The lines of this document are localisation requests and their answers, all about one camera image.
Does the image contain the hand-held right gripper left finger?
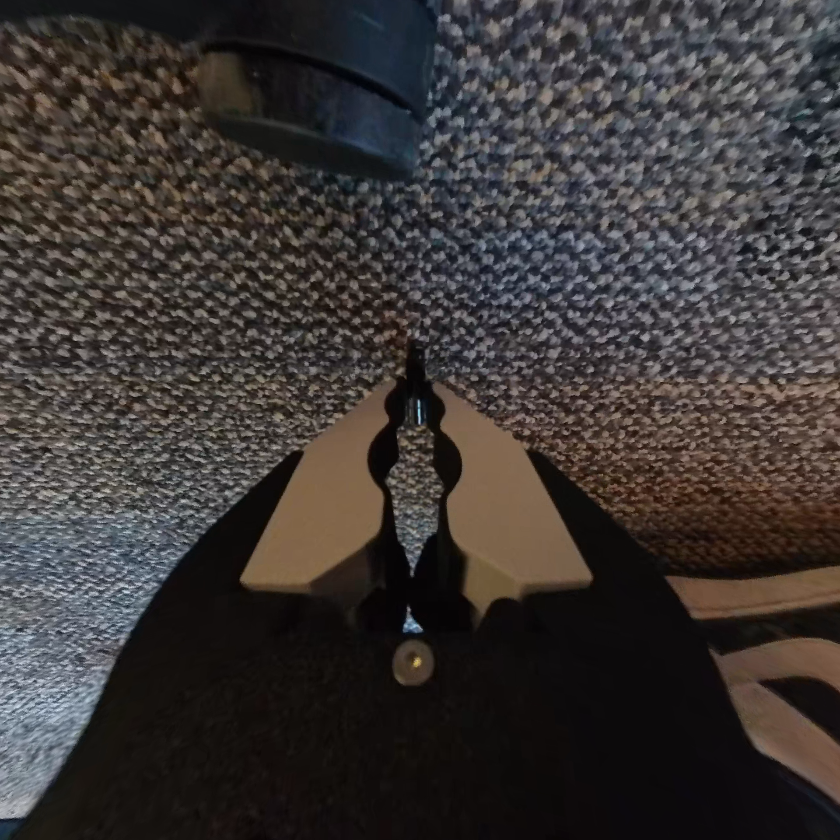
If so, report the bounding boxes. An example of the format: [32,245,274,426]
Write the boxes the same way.
[238,378,413,627]

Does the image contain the black chair caster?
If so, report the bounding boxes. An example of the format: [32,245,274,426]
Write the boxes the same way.
[196,0,439,183]

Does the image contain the small black lego pin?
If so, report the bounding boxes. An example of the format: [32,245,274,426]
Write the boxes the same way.
[405,338,431,429]

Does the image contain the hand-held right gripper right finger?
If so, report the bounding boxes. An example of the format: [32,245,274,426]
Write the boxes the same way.
[427,379,596,623]

